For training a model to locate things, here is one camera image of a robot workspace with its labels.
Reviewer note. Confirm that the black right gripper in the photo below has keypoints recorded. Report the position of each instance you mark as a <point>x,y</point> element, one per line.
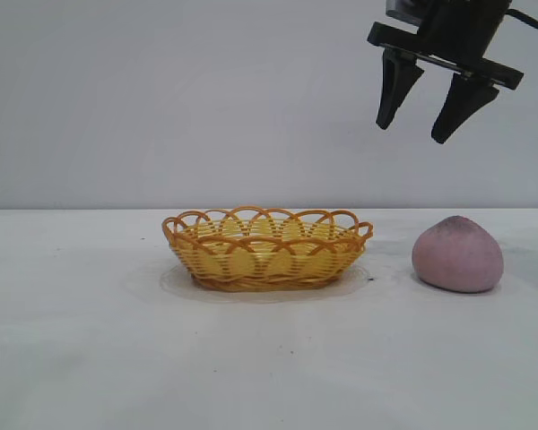
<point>462,31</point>

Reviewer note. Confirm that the pink peach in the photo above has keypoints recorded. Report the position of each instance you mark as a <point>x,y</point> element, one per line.
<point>457,260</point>

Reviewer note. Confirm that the yellow orange woven basket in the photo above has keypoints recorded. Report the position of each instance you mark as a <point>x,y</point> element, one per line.
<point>260,264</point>

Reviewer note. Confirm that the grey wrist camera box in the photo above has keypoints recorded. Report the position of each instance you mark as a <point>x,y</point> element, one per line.
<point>399,9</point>

